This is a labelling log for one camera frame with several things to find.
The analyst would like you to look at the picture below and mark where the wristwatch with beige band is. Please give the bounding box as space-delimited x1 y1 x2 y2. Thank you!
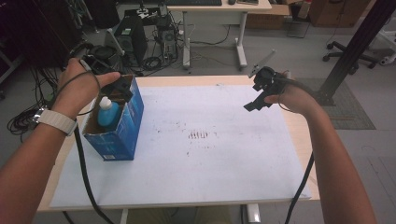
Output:
32 106 78 137

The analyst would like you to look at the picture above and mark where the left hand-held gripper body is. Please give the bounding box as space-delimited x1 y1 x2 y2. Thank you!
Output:
80 44 134 103

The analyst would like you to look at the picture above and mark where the black metal beam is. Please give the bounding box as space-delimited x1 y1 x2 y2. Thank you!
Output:
313 0 396 107

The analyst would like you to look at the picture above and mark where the blue cardboard box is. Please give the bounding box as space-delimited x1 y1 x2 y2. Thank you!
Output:
81 74 145 162

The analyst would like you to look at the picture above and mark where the blue bottle with white cap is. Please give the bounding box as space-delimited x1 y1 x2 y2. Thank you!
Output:
96 95 122 128

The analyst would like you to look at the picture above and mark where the wooden cabinet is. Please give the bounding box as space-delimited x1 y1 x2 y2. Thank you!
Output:
307 0 372 28

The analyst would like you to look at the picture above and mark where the large black computer tower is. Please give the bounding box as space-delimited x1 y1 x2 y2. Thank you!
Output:
112 15 149 68

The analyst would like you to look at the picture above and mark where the small black computer tower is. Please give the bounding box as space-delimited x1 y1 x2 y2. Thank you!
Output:
156 24 179 61

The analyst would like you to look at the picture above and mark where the bundle of black floor cables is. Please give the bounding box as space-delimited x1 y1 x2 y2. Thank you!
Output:
141 55 163 72

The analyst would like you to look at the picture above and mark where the thick black gripper cable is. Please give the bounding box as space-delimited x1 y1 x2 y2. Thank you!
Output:
73 125 115 224
274 76 316 224

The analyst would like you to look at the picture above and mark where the person's left hand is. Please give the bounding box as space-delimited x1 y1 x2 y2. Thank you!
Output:
50 57 121 125

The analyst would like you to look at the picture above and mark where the white paper mat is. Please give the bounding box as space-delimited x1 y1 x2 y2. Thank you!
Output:
49 84 313 209

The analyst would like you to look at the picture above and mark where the dark curtain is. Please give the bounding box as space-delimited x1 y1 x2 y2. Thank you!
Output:
0 0 86 92

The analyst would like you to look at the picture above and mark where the grey floor mat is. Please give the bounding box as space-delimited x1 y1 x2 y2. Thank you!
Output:
303 77 376 131

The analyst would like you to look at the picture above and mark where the person's right hand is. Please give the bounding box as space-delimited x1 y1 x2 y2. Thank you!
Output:
263 70 317 115

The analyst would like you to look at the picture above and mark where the tangle of black cables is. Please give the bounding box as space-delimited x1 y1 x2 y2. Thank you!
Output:
7 66 68 139

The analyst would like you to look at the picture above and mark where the black office chair base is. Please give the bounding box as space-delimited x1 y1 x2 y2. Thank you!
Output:
322 40 379 70

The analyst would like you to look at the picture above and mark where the thin black hand cord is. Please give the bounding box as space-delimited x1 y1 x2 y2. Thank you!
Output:
50 70 103 117
276 81 297 114

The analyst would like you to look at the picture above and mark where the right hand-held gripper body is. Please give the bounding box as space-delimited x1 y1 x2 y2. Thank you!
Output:
243 65 285 113

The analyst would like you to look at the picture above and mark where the white table leg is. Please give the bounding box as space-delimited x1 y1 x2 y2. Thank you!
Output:
247 203 262 224

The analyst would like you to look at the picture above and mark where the brown cardboard box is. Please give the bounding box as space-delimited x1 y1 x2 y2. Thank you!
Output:
245 4 291 31

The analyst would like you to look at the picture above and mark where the white office desk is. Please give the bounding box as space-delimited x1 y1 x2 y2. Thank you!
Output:
166 0 274 71

